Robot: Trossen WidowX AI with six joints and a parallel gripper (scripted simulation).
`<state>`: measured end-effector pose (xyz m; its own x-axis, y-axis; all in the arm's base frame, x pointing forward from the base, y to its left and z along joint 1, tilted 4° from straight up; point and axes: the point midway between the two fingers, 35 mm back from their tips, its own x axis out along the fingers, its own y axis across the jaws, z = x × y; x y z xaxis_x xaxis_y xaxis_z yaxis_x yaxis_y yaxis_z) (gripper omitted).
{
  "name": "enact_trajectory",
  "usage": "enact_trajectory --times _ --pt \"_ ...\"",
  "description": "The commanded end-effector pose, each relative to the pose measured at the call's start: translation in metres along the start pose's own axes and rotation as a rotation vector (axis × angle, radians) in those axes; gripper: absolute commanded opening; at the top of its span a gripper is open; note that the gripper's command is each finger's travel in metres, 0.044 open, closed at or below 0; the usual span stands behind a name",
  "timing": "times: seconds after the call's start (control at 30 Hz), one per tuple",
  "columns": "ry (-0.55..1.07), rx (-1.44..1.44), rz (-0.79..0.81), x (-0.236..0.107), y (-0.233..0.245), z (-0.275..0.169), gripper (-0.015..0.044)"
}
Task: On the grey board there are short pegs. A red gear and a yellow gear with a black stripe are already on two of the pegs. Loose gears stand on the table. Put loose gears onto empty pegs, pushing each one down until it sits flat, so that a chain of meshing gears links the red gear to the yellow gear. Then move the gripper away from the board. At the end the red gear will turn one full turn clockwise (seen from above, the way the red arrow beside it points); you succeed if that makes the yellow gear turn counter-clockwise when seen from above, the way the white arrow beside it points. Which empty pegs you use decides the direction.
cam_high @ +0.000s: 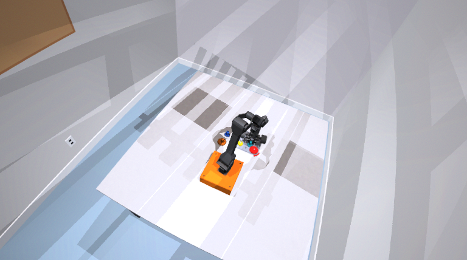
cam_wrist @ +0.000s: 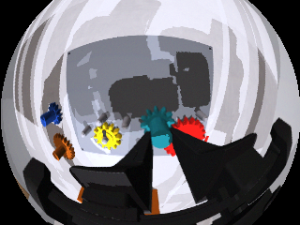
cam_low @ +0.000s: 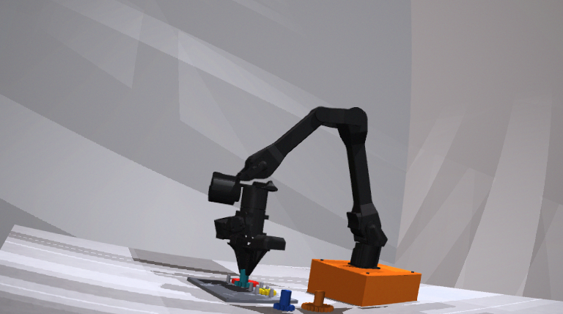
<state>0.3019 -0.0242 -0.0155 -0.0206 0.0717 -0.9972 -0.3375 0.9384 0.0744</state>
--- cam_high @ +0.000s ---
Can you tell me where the orange gear with hub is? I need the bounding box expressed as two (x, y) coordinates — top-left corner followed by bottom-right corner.
(217, 138), (226, 146)

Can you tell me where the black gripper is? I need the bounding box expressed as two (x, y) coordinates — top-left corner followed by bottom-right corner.
(241, 130), (267, 145)

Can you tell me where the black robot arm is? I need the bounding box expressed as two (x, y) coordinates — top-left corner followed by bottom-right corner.
(216, 111), (269, 176)

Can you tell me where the red gear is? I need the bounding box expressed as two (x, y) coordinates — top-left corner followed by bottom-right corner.
(249, 147), (258, 154)

